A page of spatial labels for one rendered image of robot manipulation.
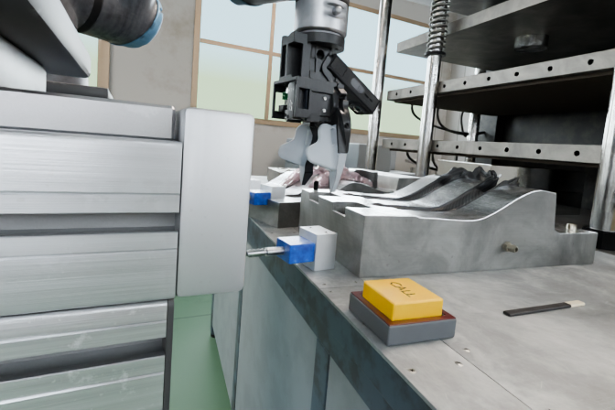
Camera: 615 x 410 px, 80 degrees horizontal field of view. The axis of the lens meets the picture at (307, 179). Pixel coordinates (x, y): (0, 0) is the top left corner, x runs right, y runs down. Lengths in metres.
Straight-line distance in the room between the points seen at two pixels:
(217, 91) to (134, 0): 2.69
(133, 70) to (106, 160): 3.24
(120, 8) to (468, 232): 0.70
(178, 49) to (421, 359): 3.27
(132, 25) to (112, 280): 0.66
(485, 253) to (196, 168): 0.56
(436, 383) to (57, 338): 0.27
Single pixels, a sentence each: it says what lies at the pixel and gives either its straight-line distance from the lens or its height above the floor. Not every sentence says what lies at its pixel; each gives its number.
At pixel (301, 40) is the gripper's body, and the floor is 1.11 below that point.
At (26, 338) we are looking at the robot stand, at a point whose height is 0.89.
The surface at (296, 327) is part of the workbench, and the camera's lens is 0.75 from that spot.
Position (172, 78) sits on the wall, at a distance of 3.42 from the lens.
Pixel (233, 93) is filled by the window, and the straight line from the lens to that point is 3.48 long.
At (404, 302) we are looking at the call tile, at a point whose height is 0.84.
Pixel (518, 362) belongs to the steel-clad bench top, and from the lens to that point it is 0.42.
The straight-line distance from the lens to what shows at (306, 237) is 0.56.
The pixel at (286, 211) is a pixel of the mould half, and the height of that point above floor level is 0.83.
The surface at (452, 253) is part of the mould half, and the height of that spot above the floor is 0.83.
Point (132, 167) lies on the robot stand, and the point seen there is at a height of 0.96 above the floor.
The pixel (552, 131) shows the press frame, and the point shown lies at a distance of 2.32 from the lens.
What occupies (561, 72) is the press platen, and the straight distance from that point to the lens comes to 1.35.
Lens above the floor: 0.98
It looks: 6 degrees down
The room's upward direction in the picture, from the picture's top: 5 degrees clockwise
